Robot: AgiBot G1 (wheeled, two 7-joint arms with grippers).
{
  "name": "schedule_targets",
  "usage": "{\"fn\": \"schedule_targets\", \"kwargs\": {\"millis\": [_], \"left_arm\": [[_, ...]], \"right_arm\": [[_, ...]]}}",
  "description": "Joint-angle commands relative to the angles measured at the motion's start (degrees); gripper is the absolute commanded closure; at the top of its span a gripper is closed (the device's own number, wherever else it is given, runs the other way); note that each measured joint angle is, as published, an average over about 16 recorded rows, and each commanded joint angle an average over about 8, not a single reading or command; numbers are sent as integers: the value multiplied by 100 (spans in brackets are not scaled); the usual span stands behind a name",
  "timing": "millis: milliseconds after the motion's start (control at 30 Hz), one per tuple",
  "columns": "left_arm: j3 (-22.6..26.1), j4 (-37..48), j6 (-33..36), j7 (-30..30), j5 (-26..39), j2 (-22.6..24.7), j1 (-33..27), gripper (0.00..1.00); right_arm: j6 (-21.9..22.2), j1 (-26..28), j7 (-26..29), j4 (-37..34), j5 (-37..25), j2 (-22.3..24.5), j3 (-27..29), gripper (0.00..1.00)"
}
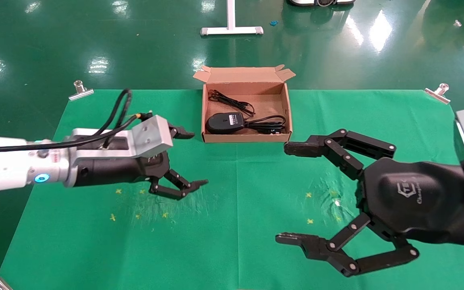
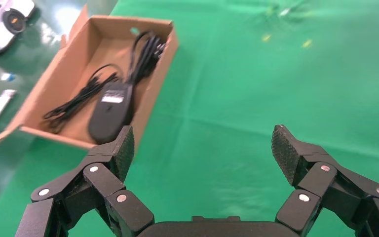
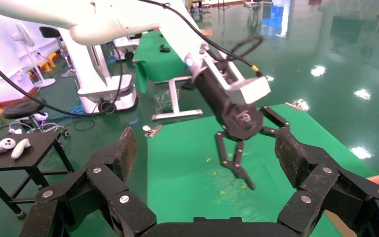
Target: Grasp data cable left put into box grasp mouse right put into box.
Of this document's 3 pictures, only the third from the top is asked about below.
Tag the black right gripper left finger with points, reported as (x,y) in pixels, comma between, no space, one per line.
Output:
(107,183)

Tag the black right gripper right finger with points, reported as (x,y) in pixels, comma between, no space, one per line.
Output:
(317,180)

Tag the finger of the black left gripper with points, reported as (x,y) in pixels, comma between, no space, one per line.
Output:
(276,116)
(238,168)

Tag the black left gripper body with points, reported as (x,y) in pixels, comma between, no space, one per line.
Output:
(235,121)

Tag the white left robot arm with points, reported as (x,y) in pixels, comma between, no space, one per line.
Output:
(111,23)

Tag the black computer mouse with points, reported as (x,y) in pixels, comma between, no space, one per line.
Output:
(165,49)

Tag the silver binder clip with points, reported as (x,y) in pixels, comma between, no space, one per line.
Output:
(295,105)
(153,130)

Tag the green table cloth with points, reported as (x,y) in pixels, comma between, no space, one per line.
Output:
(189,170)

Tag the clear plastic container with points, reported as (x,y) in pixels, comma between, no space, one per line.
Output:
(163,101)

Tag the black side table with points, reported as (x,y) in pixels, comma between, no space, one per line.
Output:
(39,144)

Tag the white VR controller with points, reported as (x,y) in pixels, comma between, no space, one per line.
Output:
(0,145)
(19,149)

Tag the far green table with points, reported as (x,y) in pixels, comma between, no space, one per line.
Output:
(156,62)

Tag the round black wheeled stool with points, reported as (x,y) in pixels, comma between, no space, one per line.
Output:
(22,109)

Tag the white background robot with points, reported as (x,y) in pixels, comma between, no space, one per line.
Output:
(91,65)

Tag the tall black bar stool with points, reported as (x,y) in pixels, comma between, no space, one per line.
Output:
(49,32)

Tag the white standing fan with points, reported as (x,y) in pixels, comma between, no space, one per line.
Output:
(22,34)

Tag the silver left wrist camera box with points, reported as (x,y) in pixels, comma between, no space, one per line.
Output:
(251,88)

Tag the white table leg frame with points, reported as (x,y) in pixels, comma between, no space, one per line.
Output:
(174,98)

